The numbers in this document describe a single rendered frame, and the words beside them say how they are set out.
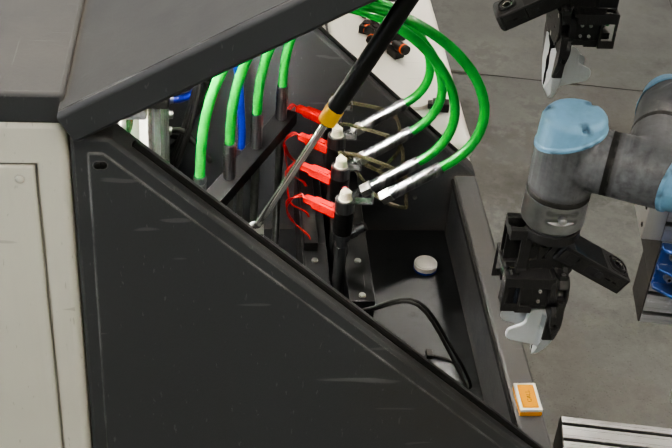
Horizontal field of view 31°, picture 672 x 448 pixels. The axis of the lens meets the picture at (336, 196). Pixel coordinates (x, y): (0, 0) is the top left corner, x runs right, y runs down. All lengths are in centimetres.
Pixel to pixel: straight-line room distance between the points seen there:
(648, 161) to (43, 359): 70
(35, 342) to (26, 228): 16
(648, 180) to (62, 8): 66
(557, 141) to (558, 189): 6
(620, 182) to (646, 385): 182
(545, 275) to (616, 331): 181
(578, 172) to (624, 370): 184
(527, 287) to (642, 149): 23
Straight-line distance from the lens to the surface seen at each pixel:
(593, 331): 325
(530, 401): 164
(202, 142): 159
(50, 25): 128
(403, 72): 225
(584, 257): 147
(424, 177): 164
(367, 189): 174
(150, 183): 121
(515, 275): 146
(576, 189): 138
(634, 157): 136
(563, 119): 135
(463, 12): 467
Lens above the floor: 210
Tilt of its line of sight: 36 degrees down
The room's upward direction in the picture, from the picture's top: 5 degrees clockwise
